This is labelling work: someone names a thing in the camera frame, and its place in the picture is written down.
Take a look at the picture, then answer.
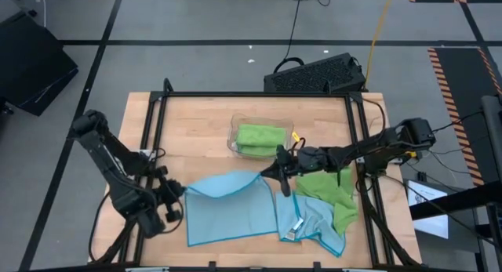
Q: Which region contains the clear plastic bin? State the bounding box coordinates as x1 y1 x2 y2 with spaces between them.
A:
227 113 295 161

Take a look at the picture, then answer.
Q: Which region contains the black perforated computer case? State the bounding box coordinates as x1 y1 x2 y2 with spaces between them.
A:
263 52 368 93

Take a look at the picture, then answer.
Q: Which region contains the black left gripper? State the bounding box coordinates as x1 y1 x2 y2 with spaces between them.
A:
153 165 188 223

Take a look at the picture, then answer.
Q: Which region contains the grey metal post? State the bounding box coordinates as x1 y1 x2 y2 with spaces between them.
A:
481 94 502 187

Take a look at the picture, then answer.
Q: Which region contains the black metal stand beam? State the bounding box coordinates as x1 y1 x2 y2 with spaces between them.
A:
409 180 502 221

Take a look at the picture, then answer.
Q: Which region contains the large black equipment case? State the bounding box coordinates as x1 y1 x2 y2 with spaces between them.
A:
0 11 79 117

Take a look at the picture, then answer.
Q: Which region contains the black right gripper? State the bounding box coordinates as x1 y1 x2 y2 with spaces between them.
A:
260 144 329 198

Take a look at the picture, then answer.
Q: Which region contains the black hanging cable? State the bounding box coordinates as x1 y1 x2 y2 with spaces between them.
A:
273 0 305 74

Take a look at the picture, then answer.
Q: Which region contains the blue teal-edged microfiber towel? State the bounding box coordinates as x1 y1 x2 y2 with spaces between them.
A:
275 191 347 258
184 169 278 248

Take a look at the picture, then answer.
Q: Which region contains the green microfiber towel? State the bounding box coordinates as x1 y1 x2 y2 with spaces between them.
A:
236 144 278 158
294 168 359 238
235 124 287 147

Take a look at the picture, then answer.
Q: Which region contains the white printed sheet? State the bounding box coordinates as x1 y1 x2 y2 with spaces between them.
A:
406 179 450 240

